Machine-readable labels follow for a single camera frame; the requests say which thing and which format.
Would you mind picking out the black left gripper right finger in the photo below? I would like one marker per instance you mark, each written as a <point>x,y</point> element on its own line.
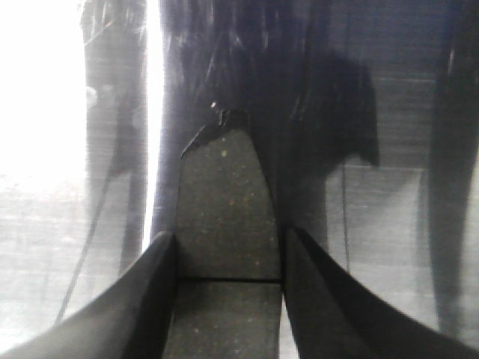
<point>386,330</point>

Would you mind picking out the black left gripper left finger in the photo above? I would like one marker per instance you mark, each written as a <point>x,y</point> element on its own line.
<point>130,319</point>

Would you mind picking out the dark brake pad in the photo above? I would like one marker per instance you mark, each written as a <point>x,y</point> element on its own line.
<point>228,302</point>

